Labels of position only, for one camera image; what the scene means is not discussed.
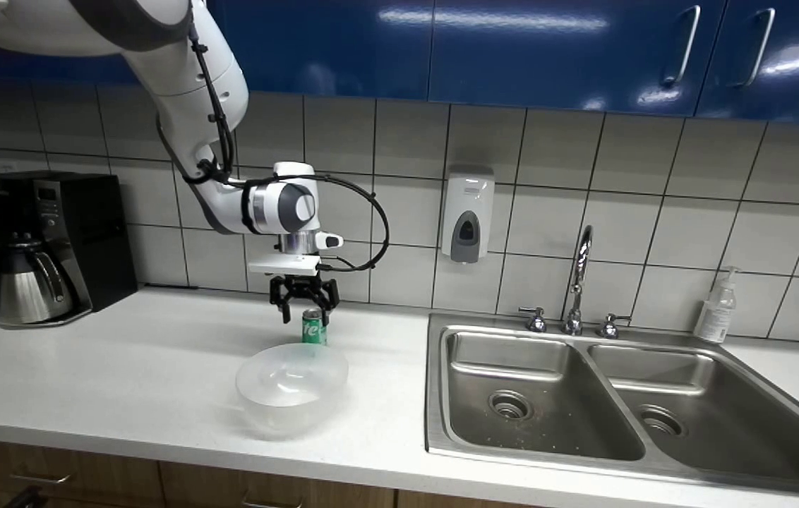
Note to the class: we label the clear soap pump bottle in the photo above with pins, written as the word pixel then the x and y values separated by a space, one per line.
pixel 719 308

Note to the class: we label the stainless double sink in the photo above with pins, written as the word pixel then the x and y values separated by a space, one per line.
pixel 632 407

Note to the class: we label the black coffee maker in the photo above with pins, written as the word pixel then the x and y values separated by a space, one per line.
pixel 79 222

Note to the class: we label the green soda can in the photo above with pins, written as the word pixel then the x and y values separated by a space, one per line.
pixel 313 332

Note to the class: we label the blue upper cabinets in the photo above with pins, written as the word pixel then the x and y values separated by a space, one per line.
pixel 651 57

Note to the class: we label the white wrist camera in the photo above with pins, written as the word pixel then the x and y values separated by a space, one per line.
pixel 301 252

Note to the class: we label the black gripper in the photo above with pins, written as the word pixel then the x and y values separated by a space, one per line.
pixel 319 291

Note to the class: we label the steel coffee carafe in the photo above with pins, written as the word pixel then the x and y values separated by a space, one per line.
pixel 31 287

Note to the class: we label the white wall soap dispenser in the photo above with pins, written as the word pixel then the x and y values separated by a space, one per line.
pixel 466 216

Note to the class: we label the wooden lower cabinet drawers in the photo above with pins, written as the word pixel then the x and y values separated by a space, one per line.
pixel 55 477

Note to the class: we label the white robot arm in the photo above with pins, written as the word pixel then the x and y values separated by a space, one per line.
pixel 199 94

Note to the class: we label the chrome sink faucet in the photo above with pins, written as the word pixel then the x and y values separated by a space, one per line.
pixel 572 315

